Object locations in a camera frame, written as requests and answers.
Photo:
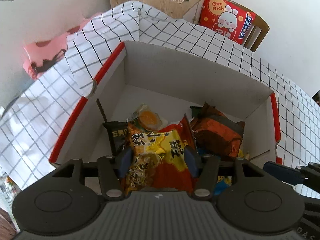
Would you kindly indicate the red rabbit cushion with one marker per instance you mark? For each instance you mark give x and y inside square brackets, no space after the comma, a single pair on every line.
[226,19]

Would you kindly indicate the pink cloth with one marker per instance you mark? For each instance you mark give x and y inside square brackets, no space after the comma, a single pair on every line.
[42,55]

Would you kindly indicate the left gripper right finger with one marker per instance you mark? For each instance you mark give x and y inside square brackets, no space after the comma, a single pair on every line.
[193,161]

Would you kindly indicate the dark red snack packet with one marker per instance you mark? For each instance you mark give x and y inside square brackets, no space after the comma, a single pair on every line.
[216,134]

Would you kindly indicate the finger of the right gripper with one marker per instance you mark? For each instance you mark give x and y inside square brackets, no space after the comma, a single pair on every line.
[283,173]

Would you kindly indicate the wooden side cabinet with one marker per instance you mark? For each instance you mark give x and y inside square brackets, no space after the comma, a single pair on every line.
[188,10]

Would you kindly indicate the blue snack packet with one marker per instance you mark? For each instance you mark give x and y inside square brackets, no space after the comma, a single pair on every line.
[222,184]

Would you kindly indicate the red and white cardboard box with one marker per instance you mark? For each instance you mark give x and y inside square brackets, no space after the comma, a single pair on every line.
[169,82]

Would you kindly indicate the black sesame snack packet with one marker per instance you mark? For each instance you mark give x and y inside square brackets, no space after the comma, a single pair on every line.
[116,133]

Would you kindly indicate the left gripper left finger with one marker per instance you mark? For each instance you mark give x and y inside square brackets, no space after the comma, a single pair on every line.
[122,162]

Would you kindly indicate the green snack packet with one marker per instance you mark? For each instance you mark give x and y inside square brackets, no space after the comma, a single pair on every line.
[198,112]

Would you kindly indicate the red yellow chip bag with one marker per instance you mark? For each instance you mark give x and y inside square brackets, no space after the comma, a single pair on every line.
[158,157]

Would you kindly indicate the egg picture snack packet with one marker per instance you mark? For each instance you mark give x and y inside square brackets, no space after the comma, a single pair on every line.
[147,119]

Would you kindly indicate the wooden chair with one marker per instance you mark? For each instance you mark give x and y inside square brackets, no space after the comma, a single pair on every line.
[256,33]

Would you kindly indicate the checkered white tablecloth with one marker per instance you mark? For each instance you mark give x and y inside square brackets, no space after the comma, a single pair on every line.
[31,126]

